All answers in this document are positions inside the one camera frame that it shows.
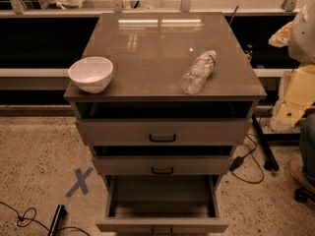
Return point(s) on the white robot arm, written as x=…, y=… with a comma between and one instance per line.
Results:
x=301, y=44

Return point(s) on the tan work shoe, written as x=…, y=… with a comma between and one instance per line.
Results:
x=301, y=175

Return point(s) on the person leg in jeans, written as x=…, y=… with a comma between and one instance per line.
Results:
x=307, y=148

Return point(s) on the grey middle drawer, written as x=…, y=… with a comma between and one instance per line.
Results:
x=161, y=165

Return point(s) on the grey open bottom drawer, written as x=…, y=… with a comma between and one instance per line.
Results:
x=162, y=205

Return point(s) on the grey top drawer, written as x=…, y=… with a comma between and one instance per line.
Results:
x=163, y=132

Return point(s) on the clear plastic water bottle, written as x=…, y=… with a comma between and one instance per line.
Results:
x=195, y=77

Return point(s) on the blue tape cross mark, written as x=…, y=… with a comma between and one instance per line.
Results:
x=81, y=182

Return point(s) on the grey drawer cabinet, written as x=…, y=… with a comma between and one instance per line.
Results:
x=150, y=53

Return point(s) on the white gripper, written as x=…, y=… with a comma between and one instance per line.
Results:
x=303, y=38

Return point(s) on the white ceramic bowl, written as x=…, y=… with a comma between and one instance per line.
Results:
x=91, y=74

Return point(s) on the metal railing frame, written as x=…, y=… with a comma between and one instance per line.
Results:
x=157, y=0

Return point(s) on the black chair caster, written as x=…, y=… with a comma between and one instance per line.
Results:
x=301, y=195

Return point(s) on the black power strip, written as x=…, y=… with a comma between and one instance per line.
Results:
x=59, y=214

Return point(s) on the black stand leg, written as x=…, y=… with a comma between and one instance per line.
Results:
x=270, y=162

